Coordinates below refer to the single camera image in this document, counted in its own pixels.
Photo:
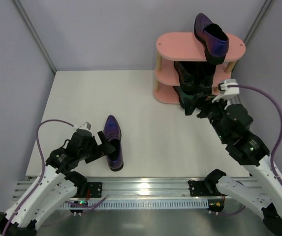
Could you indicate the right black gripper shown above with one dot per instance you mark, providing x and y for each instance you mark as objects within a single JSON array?
[{"x": 205, "y": 108}]

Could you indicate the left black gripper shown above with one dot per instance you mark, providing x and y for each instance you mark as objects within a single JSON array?
[{"x": 96, "y": 148}]

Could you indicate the green metallic shoe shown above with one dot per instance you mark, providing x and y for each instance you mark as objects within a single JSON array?
[{"x": 182, "y": 98}]

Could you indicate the purple shoe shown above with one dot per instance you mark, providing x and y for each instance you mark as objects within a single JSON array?
[
  {"x": 213, "y": 38},
  {"x": 113, "y": 134}
]

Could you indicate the black glossy shoe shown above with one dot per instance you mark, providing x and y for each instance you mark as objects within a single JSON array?
[
  {"x": 187, "y": 72},
  {"x": 206, "y": 73}
]

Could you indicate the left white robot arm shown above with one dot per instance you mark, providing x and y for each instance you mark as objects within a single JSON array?
[{"x": 56, "y": 183}]

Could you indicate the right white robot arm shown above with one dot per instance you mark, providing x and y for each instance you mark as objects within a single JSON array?
[{"x": 251, "y": 153}]

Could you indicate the pink three-tier shoe shelf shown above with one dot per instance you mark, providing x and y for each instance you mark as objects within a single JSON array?
[{"x": 183, "y": 46}]

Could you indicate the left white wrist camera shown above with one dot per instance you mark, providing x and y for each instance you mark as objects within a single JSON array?
[{"x": 85, "y": 126}]

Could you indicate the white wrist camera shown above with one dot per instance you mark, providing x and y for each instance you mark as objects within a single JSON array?
[
  {"x": 226, "y": 90},
  {"x": 85, "y": 126}
]

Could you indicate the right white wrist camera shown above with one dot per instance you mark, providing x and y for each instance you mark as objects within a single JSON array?
[{"x": 226, "y": 90}]

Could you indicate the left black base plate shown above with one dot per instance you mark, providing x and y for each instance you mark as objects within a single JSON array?
[{"x": 89, "y": 190}]

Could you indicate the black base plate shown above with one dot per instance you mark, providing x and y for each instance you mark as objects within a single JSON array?
[
  {"x": 197, "y": 188},
  {"x": 89, "y": 190}
]

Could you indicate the slotted grey cable duct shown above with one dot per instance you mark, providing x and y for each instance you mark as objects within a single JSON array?
[{"x": 191, "y": 203}]

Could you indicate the aluminium mounting rail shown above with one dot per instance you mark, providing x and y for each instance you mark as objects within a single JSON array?
[{"x": 145, "y": 188}]

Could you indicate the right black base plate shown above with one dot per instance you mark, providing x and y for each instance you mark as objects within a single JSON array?
[{"x": 197, "y": 188}]

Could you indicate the right aluminium frame post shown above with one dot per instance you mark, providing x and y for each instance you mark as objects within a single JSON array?
[{"x": 258, "y": 20}]

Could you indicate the aluminium frame post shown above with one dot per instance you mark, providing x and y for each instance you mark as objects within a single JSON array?
[
  {"x": 258, "y": 20},
  {"x": 34, "y": 34}
]

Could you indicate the left aluminium frame post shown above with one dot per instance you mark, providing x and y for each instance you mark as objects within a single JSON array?
[{"x": 34, "y": 34}]

